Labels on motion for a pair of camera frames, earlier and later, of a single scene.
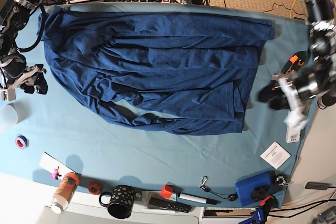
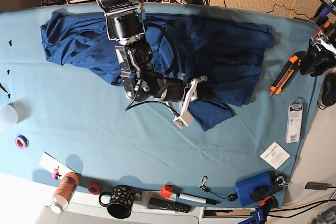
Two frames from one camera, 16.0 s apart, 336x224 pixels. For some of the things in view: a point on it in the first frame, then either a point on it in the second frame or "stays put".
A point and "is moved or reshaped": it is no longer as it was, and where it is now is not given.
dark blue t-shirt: (185, 72) is moved or reshaped
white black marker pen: (198, 198) stays put
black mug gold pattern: (121, 202) stays put
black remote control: (169, 205) stays put
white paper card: (49, 163) stays put
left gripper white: (29, 77) to (203, 89)
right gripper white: (273, 89) to (309, 58)
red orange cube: (167, 191) stays put
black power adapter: (317, 185) stays put
